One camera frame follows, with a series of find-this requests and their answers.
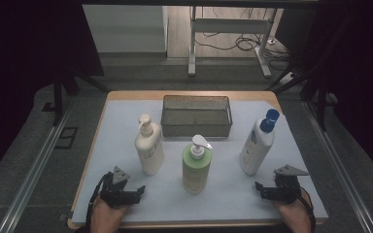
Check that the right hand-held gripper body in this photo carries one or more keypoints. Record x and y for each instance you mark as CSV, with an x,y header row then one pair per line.
x,y
286,187

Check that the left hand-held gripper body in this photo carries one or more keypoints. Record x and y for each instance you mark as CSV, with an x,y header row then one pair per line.
x,y
115,191

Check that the white bottle with blue cap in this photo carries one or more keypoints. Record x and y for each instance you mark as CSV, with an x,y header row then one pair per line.
x,y
255,149

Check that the cream pump bottle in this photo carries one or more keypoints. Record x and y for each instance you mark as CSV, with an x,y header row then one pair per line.
x,y
149,149

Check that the green pump bottle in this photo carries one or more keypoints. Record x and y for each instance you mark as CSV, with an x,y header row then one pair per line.
x,y
196,168

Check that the metal mesh basket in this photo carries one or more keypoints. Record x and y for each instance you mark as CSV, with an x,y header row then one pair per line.
x,y
196,126

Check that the person's left hand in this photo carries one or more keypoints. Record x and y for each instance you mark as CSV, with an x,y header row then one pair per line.
x,y
105,215

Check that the person's right hand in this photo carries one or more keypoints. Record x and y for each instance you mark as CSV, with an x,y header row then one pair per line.
x,y
294,215

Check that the light blue table mat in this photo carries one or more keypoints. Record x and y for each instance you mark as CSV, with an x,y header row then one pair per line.
x,y
226,200

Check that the black stand legs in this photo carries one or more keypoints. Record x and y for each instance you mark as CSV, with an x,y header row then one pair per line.
x,y
320,97
57,97

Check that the dark curtain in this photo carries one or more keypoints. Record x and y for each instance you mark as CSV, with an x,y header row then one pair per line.
x,y
359,64
19,64

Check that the white power strip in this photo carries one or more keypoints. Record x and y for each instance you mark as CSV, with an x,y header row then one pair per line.
x,y
271,41

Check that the aluminium floor rail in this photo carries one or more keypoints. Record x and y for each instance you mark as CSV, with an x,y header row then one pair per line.
x,y
340,168
35,168

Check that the black floor socket frame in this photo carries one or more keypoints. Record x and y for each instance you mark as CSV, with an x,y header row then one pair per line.
x,y
58,142

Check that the white metal desk frame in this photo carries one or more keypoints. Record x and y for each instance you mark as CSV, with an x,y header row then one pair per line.
x,y
230,25

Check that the black frame bar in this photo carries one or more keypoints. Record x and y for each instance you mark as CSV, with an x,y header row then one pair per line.
x,y
200,3

